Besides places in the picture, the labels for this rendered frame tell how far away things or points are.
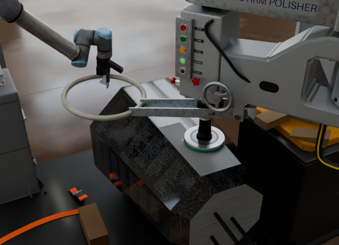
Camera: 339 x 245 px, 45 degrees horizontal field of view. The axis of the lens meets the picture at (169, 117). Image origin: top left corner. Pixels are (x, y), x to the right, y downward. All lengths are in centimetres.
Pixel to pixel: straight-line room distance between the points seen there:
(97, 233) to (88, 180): 66
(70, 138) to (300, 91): 241
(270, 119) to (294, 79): 71
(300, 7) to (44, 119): 292
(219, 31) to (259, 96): 33
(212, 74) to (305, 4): 50
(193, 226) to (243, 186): 30
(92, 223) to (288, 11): 177
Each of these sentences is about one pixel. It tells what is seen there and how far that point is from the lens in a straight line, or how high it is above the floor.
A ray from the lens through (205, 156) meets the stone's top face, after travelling 207.
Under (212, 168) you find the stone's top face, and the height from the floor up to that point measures 82.
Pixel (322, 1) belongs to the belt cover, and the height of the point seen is 166.
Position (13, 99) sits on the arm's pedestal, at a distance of 275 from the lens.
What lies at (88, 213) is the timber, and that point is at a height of 13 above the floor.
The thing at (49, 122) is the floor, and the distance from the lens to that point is 397.
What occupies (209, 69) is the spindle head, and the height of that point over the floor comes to 130.
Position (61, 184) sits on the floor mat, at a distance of 322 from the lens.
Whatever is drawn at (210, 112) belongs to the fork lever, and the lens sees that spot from 198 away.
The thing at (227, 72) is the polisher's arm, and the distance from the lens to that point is 181.
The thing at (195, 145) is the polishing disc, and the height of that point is 85.
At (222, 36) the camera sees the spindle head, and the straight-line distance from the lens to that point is 176.
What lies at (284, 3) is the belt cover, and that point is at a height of 164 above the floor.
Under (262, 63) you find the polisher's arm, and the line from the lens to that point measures 174.
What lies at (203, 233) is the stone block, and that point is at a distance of 210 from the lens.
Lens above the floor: 209
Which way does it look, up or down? 33 degrees down
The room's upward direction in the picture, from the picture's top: straight up
